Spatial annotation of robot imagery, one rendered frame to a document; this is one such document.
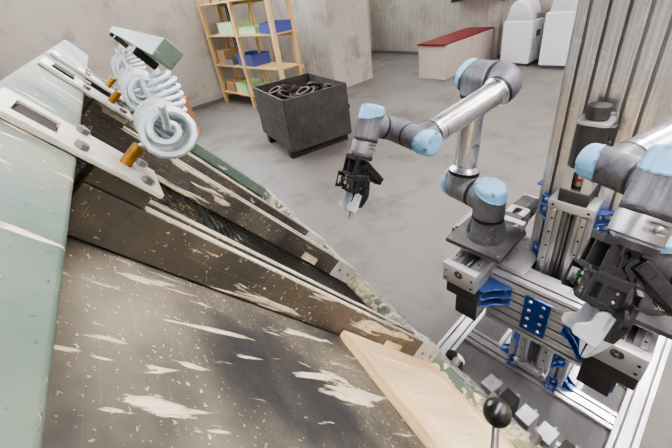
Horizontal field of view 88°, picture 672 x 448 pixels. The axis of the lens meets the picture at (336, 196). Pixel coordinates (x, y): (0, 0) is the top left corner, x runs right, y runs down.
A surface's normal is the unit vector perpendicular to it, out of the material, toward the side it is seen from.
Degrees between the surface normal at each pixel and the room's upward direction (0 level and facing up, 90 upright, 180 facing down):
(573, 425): 0
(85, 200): 90
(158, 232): 90
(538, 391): 0
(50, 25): 90
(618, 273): 66
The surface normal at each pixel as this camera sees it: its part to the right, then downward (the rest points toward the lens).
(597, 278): -0.16, 0.14
